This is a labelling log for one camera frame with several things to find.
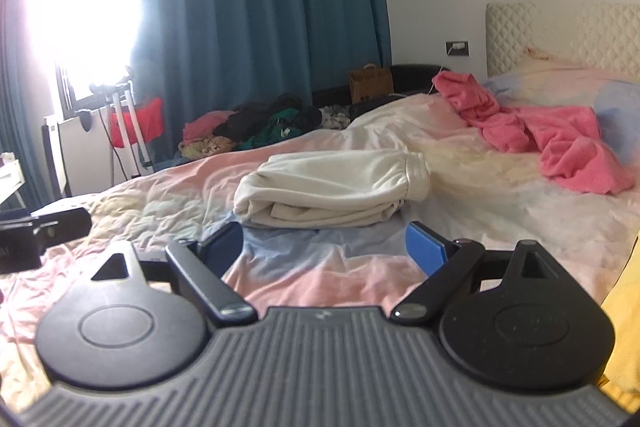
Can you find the red hanging garment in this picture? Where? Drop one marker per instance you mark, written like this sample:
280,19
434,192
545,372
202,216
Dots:
150,122

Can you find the yellow cloth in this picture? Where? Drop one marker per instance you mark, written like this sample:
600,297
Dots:
625,322

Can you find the pink fleece garment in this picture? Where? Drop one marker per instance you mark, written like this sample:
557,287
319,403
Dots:
565,142

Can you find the cream sweatpants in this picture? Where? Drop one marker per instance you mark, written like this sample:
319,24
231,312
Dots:
330,187

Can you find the white quilted headboard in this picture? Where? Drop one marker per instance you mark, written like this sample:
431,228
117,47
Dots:
575,32

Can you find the garment steamer stand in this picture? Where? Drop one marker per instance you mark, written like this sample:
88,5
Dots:
131,127

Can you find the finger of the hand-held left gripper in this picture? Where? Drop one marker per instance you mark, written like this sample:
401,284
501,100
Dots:
62,224

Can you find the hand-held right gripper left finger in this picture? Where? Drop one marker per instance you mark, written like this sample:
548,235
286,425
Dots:
225,249

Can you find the dark bench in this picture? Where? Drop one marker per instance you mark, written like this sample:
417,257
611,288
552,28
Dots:
415,77

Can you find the pile of mixed clothes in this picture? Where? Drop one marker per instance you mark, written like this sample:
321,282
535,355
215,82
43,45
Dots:
260,124

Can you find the pastel bed sheet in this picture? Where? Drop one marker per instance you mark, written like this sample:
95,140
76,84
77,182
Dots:
500,217

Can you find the brown paper bag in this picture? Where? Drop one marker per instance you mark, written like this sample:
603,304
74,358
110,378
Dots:
372,84

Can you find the white dressing table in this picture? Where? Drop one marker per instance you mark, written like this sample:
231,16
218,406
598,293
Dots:
10,182

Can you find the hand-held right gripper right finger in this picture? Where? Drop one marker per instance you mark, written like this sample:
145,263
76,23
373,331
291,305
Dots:
425,248

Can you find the bright window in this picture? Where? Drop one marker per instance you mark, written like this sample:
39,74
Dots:
80,7

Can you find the wall socket with charger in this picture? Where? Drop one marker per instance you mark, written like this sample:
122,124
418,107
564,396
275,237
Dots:
457,48

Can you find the teal curtain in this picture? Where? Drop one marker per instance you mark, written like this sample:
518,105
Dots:
20,82
260,7

